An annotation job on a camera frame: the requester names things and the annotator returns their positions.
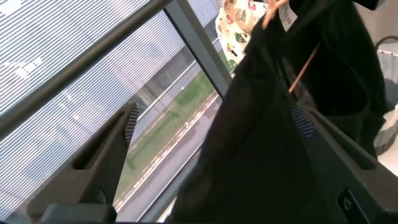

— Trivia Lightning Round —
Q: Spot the cream printed garment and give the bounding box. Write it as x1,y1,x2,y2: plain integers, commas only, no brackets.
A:
215,0,269,75

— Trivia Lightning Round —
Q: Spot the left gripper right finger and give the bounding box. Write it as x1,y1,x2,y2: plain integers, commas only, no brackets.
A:
291,101,398,223

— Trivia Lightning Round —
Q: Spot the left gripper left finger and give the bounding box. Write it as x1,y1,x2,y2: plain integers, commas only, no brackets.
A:
26,101,140,223

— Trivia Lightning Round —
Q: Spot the white laundry basket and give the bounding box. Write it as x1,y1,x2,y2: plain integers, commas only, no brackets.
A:
373,35,398,156

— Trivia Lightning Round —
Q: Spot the pink clothes hanger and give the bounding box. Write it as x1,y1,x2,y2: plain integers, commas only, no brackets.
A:
262,0,322,94

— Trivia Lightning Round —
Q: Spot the black garment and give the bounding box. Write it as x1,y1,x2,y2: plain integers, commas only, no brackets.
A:
166,0,389,223

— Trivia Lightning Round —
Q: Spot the window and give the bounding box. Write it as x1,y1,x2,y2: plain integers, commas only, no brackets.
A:
0,0,234,223

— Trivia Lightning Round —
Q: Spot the black clothes rack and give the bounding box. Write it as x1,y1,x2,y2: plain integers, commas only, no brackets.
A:
0,0,174,141

